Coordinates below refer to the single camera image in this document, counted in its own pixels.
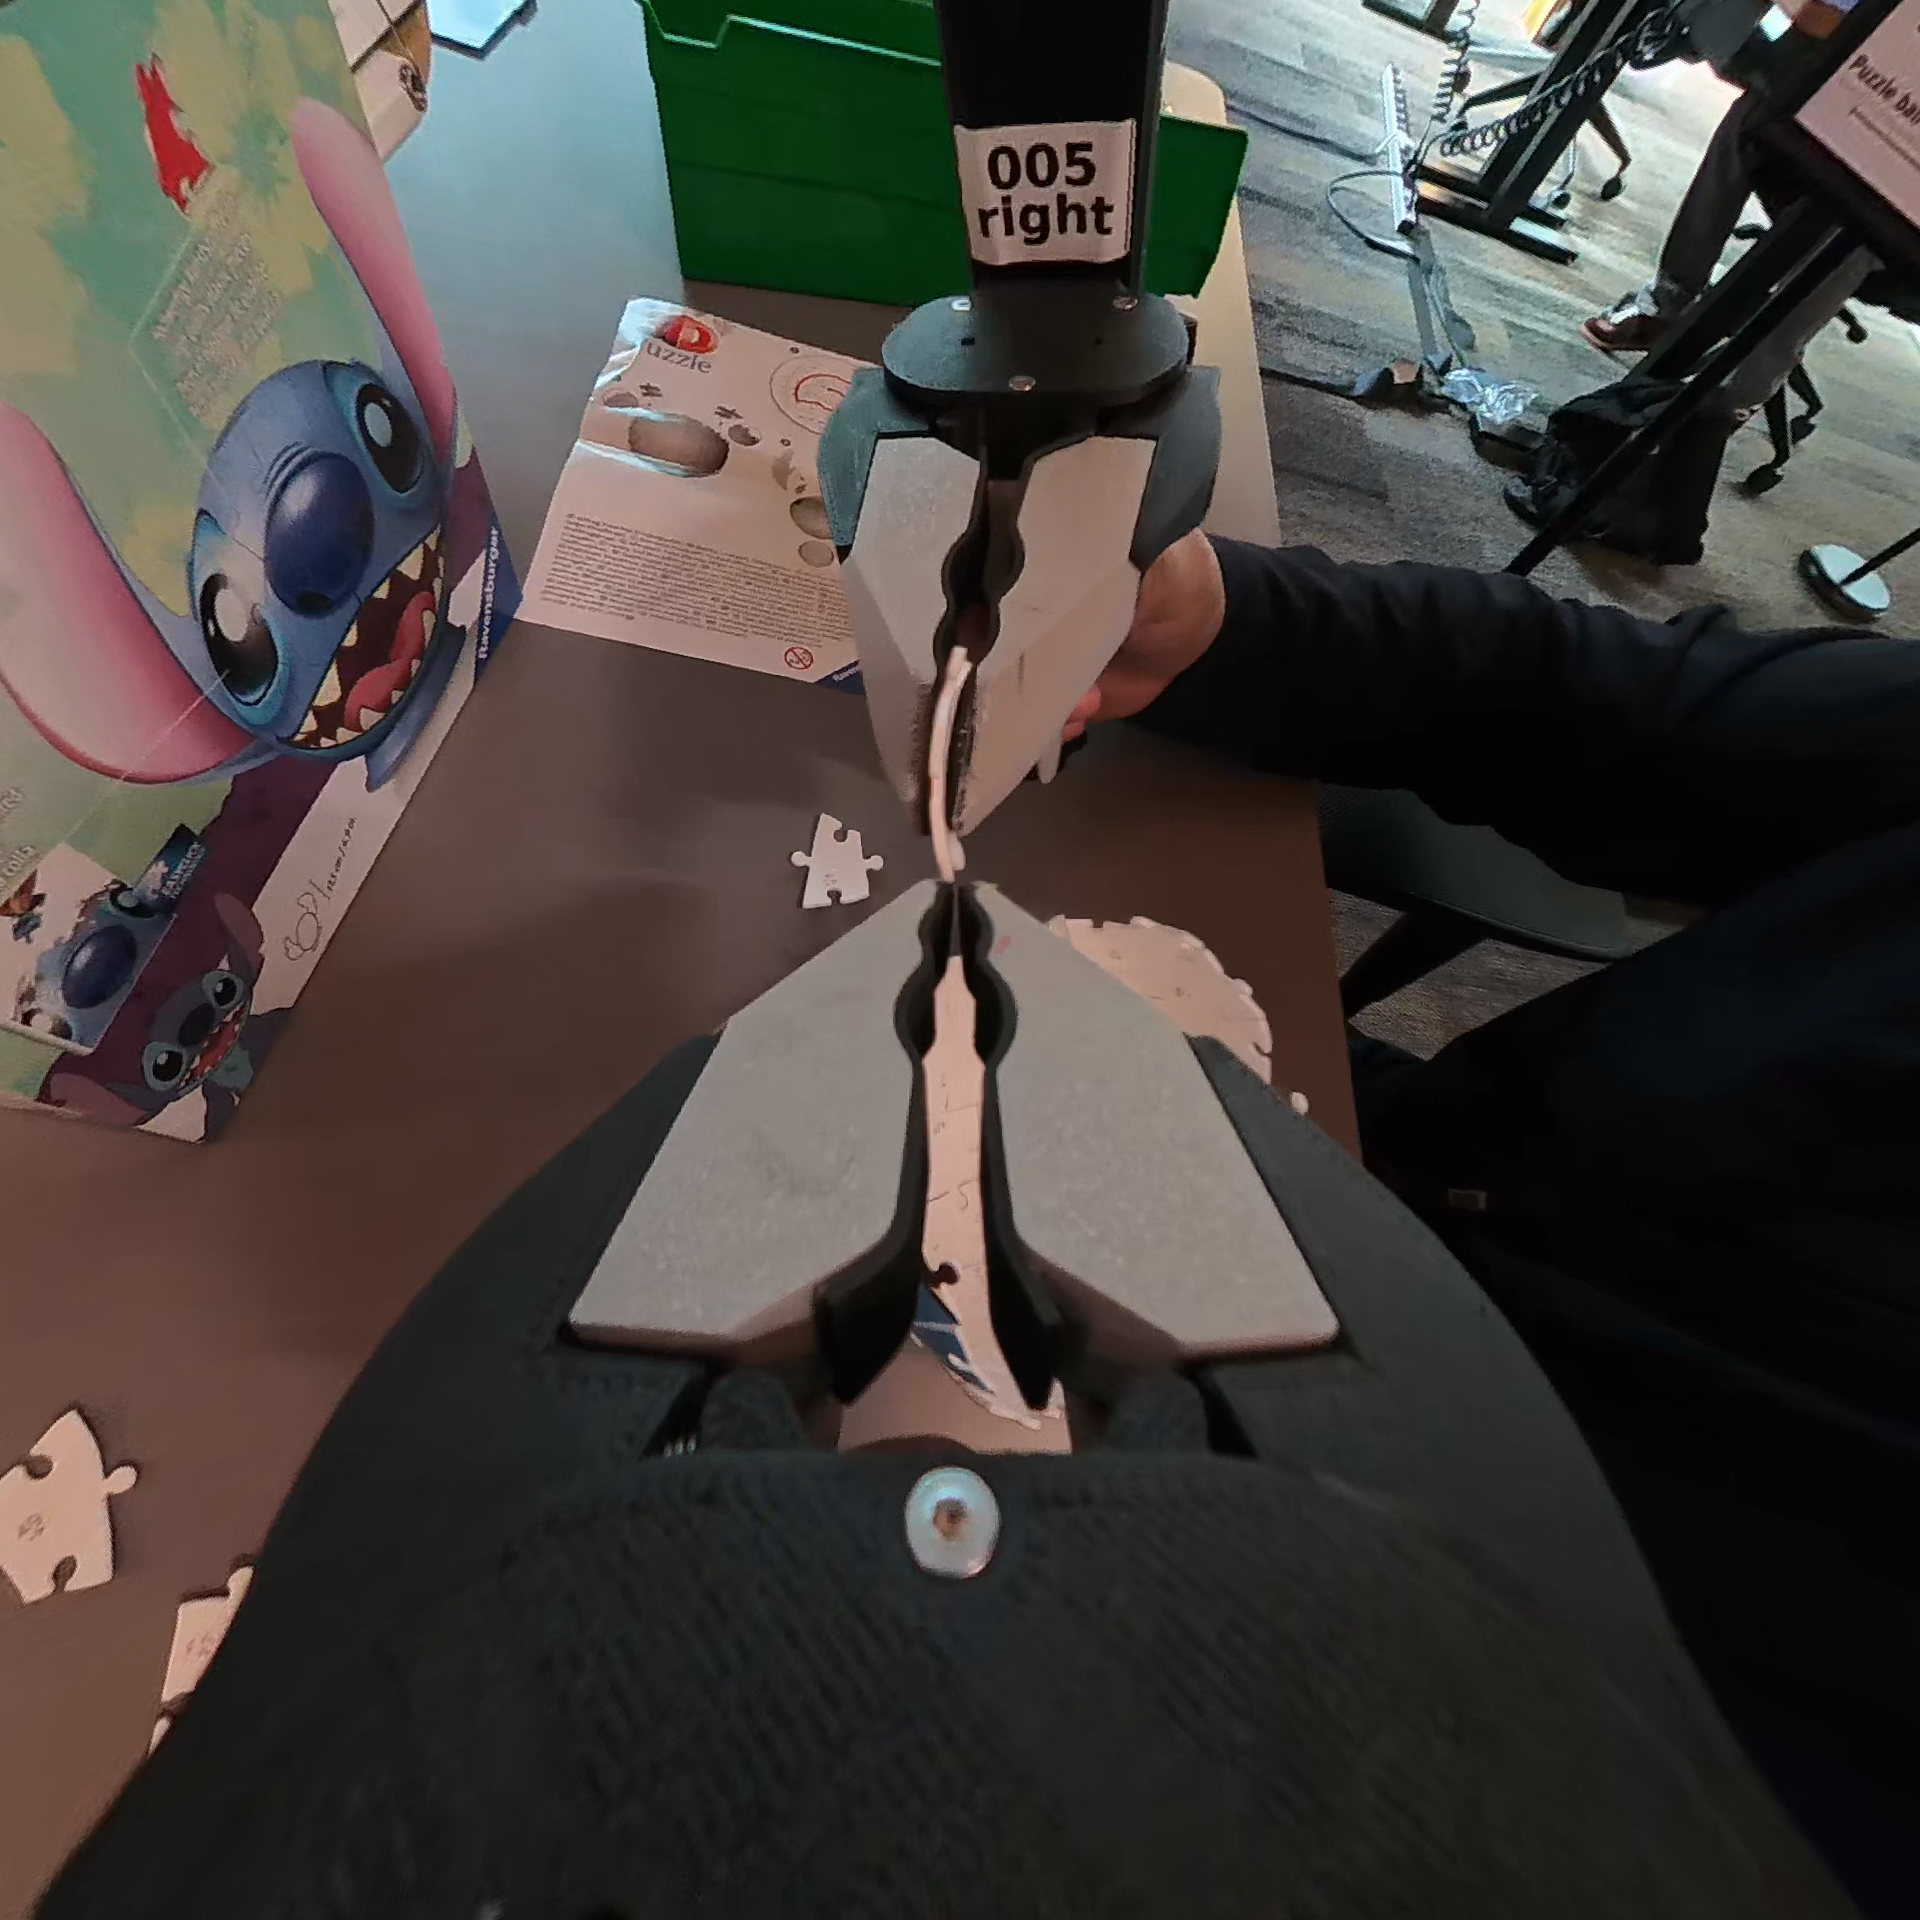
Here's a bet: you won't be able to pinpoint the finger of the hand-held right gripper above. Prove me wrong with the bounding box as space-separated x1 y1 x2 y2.
839 433 985 837
960 433 1157 839

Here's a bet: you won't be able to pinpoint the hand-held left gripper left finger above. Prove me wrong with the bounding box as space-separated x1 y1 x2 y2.
566 879 958 1403

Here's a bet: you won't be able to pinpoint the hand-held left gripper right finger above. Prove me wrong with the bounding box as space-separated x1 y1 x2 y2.
960 881 1342 1414

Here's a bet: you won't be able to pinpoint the partly built puzzle ball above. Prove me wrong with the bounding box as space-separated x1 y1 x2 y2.
918 911 1310 1425

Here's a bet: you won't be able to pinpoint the curved white puzzle piece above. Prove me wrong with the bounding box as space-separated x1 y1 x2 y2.
926 641 980 885
790 814 884 911

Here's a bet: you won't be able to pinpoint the puzzle pieces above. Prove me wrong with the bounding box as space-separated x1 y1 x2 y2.
0 1401 255 1757

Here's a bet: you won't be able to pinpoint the person's right forearm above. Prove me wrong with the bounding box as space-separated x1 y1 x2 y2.
1131 532 1920 916

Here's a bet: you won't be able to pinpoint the printed puzzle box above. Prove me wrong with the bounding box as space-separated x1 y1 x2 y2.
0 0 518 1145

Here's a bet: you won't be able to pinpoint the person's right hand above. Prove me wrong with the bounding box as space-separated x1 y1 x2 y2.
1068 532 1225 728

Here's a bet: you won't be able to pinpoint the white instruction leaflet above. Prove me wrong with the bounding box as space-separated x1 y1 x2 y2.
513 294 902 699

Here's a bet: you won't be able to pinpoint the green plastic bin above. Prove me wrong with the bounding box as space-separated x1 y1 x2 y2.
637 0 1251 297

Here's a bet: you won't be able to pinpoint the grey chair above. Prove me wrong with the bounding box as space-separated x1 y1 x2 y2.
1319 780 1704 1022

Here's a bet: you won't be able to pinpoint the black bag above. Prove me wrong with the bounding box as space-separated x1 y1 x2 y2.
1500 352 1823 569

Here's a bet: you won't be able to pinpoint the person's dark clothed body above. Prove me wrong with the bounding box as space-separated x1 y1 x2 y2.
1351 808 1920 1920

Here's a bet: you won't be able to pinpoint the black sign stand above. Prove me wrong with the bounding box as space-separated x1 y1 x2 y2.
1507 134 1920 579

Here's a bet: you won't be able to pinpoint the beige cardboard box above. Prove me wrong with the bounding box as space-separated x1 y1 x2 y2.
323 0 440 159

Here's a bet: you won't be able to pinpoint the white paper sign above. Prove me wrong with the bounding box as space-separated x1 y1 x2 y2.
1792 0 1920 167

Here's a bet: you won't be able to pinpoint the black desk frame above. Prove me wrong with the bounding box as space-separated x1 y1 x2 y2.
1357 0 1667 264

